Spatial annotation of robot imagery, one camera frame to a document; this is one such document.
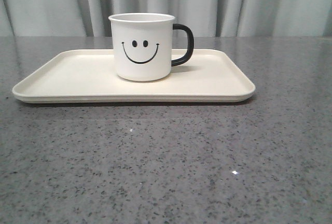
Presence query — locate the white smiley mug black handle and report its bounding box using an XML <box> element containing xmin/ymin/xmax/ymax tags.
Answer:
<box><xmin>109</xmin><ymin>13</ymin><xmax>195</xmax><ymax>81</ymax></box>

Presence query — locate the grey-white pleated curtain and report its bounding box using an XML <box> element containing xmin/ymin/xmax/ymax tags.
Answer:
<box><xmin>1</xmin><ymin>0</ymin><xmax>331</xmax><ymax>37</ymax></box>

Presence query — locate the cream rectangular plastic tray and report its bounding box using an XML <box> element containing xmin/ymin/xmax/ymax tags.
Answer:
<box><xmin>12</xmin><ymin>49</ymin><xmax>255</xmax><ymax>104</ymax></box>

